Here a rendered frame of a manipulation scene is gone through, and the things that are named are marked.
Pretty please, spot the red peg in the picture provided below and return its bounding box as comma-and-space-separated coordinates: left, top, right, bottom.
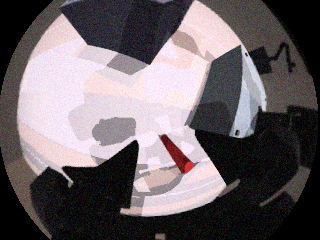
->
161, 135, 193, 173

